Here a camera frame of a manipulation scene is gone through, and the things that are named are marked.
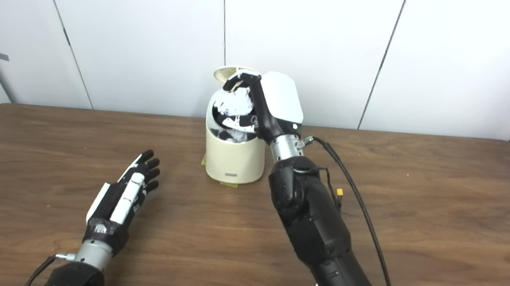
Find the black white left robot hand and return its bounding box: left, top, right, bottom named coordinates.
left=83, top=145, right=163, bottom=258

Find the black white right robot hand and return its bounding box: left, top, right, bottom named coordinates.
left=213, top=67, right=307, bottom=147

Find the round cream bin lid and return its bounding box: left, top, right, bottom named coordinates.
left=213, top=65, right=254, bottom=86

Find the cream-colored plastic bin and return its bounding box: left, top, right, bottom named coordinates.
left=201, top=65, right=272, bottom=187

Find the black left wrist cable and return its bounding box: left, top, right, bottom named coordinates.
left=23, top=250, right=76, bottom=286

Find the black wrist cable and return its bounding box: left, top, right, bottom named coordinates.
left=288, top=136, right=410, bottom=286
left=23, top=250, right=76, bottom=286

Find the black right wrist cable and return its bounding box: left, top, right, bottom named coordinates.
left=288, top=136, right=410, bottom=286

